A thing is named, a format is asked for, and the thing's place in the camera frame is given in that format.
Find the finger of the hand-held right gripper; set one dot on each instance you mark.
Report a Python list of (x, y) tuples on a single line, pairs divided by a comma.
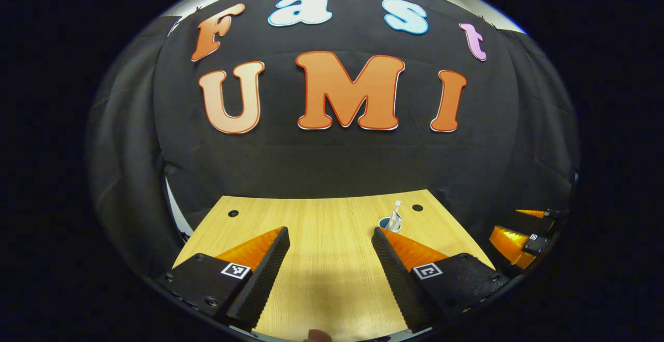
[(511, 243), (542, 214)]

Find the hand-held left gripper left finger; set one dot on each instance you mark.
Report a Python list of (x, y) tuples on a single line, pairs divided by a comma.
[(262, 279)]

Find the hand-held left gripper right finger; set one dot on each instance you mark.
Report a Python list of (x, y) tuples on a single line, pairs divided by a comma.
[(397, 279)]

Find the white toothpaste tube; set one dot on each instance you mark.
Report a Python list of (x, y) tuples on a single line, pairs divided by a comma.
[(395, 221)]

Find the light wooden desktop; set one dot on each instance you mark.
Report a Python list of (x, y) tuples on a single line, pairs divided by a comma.
[(327, 259)]

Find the black backdrop cloth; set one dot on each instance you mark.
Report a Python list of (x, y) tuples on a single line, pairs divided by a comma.
[(337, 165)]

